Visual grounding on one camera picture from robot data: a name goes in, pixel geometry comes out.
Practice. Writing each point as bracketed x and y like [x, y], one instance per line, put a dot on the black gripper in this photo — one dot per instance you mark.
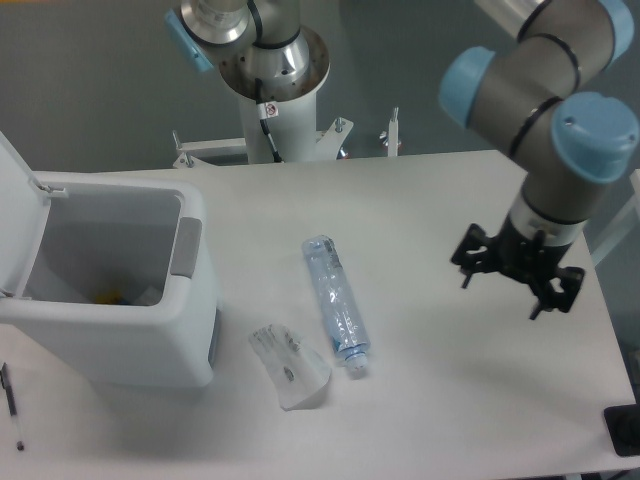
[530, 261]

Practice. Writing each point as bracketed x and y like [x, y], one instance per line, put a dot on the black pen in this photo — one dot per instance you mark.
[12, 406]

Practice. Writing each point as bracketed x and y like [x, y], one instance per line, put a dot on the white push-lid trash can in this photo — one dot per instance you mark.
[111, 274]

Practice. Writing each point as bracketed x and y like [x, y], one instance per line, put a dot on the crushed clear plastic bottle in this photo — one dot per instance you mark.
[341, 317]

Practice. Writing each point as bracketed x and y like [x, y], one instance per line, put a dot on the black device at table edge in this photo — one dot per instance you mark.
[623, 425]

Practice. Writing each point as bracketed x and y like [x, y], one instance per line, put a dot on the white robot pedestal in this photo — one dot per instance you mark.
[276, 91]

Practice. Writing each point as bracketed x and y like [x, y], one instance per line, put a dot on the clear plastic cup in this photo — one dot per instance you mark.
[299, 374]

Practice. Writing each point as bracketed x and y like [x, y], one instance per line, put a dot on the white frame bracket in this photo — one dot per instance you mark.
[390, 138]

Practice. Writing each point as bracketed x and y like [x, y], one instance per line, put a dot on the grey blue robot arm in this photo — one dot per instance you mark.
[531, 105]

